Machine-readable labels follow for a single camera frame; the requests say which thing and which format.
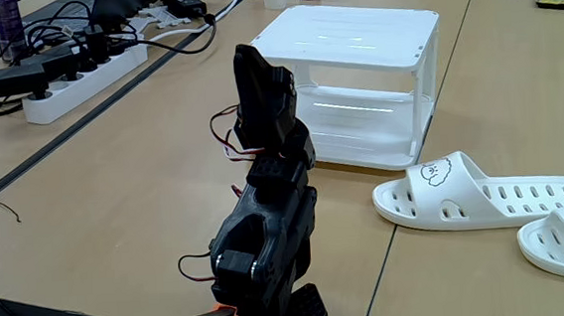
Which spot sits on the white two-tier shoe rack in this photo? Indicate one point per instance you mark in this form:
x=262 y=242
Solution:
x=353 y=38

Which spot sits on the black power brick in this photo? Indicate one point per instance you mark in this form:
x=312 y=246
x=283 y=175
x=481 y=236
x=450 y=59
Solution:
x=183 y=4

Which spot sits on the black plug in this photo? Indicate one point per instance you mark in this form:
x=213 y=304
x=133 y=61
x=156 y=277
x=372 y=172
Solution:
x=96 y=44

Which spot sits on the white power strip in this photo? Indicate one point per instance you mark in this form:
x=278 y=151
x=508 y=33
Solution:
x=83 y=87

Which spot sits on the black power adapter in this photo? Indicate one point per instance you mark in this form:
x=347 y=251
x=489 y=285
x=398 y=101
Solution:
x=51 y=59
x=15 y=79

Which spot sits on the tall purple drink can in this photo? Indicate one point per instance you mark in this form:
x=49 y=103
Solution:
x=8 y=28

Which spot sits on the white printed bracket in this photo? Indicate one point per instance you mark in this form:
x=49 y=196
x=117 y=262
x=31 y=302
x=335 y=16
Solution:
x=165 y=17
x=139 y=24

